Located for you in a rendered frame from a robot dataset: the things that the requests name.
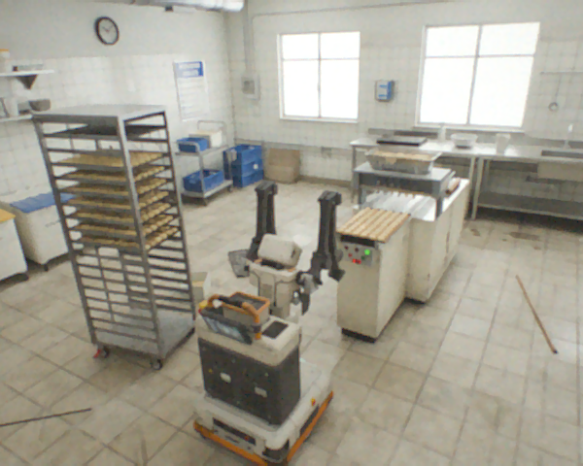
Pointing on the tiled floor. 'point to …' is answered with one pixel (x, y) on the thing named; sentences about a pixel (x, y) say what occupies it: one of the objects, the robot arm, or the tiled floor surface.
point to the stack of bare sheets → (238, 260)
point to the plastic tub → (200, 284)
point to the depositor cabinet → (429, 240)
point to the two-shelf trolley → (203, 167)
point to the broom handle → (537, 315)
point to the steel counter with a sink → (542, 150)
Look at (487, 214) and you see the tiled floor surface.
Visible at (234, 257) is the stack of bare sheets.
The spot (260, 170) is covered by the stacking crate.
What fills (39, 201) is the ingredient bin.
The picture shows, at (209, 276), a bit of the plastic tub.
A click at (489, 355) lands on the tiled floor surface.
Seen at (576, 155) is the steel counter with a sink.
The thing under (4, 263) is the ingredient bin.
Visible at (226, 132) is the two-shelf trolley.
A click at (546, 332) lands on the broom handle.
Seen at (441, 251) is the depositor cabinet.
